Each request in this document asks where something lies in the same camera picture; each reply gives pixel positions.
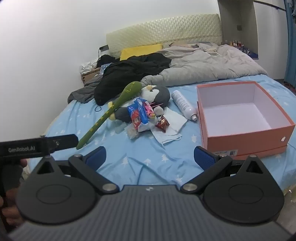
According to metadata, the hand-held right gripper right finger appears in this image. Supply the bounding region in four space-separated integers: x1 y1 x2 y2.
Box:
180 146 272 194

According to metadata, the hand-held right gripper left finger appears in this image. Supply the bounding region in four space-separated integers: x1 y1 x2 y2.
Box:
29 146 120 195

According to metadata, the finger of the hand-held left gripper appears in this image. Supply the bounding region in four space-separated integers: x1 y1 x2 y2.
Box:
42 134 79 154

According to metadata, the clear plastic wrapper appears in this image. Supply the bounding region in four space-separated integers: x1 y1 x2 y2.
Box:
126 125 139 140

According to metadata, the pink cardboard box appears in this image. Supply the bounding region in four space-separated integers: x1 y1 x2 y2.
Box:
196 81 296 160

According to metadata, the blue cloth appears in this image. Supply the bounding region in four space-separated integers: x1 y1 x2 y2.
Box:
128 97 149 124

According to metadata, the pink yellow small trinket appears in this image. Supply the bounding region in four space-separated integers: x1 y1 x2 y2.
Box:
143 102 162 119

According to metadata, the person's left hand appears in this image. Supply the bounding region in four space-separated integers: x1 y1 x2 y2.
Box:
0 186 25 226

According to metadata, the blue face mask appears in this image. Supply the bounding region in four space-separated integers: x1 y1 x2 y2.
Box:
154 131 183 145

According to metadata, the blue star-print bed sheet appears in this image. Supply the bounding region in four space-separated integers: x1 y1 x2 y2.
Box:
44 74 296 200

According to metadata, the white tissue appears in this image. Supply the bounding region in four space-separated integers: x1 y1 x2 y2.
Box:
150 108 188 139

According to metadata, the green plush stick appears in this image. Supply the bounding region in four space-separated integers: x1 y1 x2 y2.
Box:
76 82 142 150

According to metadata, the red cartoon snack packet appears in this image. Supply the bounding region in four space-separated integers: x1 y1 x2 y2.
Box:
130 111 149 133

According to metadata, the dark grey blanket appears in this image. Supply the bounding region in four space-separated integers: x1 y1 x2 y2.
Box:
68 74 104 104

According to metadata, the red-brown candy wrapper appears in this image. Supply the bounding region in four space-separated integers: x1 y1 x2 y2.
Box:
155 115 170 133

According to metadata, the white spray bottle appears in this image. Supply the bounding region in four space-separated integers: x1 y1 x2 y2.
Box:
171 90 198 121

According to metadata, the wooden nightstand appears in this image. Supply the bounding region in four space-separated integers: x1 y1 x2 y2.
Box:
80 67 103 87

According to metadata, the white crumpled cloth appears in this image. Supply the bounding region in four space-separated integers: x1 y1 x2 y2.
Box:
80 58 100 75

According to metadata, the grey penguin plush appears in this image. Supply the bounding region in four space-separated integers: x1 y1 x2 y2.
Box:
109 85 171 122

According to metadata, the black clothing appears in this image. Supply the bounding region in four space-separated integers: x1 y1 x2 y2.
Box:
94 53 172 105

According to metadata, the black bag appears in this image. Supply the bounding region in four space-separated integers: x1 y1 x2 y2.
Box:
97 54 116 68

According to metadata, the grey duvet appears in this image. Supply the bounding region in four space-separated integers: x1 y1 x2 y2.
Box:
141 43 267 87

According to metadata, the yellow pillow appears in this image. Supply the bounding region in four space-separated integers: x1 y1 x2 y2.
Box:
120 44 162 61

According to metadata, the row of small bottles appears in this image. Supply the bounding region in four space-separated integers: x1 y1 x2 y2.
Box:
225 40 258 58

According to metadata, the cream quilted headboard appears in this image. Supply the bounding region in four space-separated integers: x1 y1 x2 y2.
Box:
106 13 221 58

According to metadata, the blue curtain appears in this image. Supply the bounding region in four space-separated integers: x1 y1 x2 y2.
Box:
283 0 296 88

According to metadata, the black curtain rod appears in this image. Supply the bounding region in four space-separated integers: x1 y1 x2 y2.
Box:
253 0 287 10

